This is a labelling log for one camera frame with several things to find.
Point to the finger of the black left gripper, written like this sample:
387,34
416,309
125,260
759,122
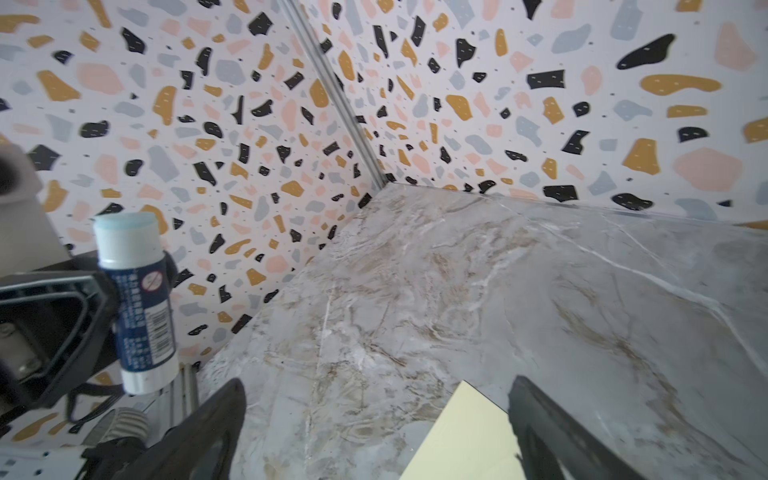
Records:
56,333

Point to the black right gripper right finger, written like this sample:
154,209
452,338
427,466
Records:
553,444

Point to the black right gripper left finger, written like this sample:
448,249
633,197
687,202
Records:
202,446

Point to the cream paper envelope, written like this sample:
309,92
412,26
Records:
472,438

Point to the blue white glue stick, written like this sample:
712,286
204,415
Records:
130,252

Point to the ribbed grey round object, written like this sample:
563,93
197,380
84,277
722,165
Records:
119,423

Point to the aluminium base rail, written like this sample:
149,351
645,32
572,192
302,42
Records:
170,406

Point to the aluminium corner post left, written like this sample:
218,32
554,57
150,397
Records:
319,60

